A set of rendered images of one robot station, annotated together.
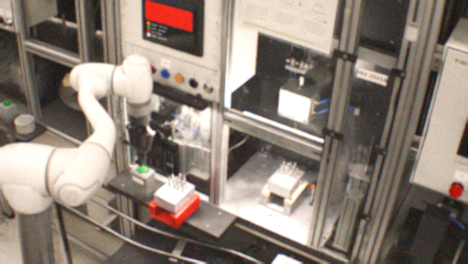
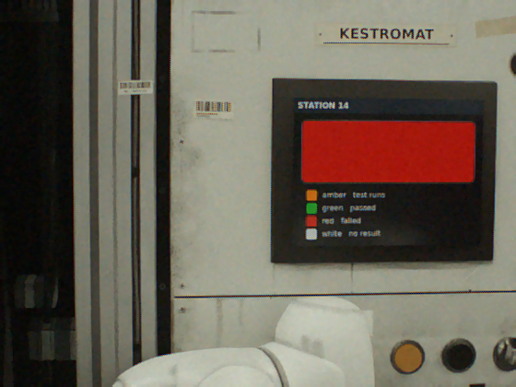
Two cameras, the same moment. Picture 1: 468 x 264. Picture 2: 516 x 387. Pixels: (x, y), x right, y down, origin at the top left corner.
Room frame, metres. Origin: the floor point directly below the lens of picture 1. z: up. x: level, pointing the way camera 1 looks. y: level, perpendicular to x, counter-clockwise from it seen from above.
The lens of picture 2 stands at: (0.68, 1.12, 1.73)
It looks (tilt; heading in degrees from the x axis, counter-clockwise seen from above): 7 degrees down; 321
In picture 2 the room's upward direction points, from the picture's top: 1 degrees clockwise
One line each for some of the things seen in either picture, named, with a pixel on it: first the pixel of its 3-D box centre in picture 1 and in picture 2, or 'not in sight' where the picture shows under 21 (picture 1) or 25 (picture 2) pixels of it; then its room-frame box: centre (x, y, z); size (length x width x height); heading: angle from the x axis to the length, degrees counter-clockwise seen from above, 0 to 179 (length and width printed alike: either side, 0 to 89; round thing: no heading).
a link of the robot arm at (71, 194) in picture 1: (78, 176); not in sight; (1.09, 0.39, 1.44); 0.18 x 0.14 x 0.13; 175
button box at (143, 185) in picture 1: (144, 180); not in sight; (1.65, 0.33, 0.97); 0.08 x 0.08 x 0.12; 60
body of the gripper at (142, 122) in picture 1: (139, 122); not in sight; (1.65, 0.33, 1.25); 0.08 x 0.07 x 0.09; 60
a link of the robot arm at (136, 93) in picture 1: (133, 77); (313, 372); (1.65, 0.35, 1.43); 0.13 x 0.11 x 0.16; 85
